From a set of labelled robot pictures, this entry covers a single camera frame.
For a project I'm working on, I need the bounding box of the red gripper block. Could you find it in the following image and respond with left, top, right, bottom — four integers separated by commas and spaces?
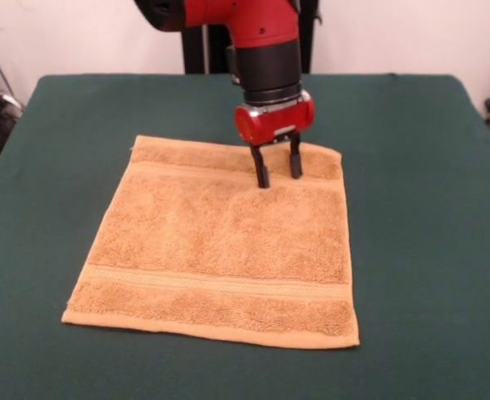
233, 90, 317, 189

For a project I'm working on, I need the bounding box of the dark green table cloth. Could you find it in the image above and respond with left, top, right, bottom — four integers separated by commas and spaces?
0, 72, 490, 400

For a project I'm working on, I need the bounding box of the tan terry towel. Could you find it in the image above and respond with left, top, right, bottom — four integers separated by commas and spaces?
60, 133, 361, 350

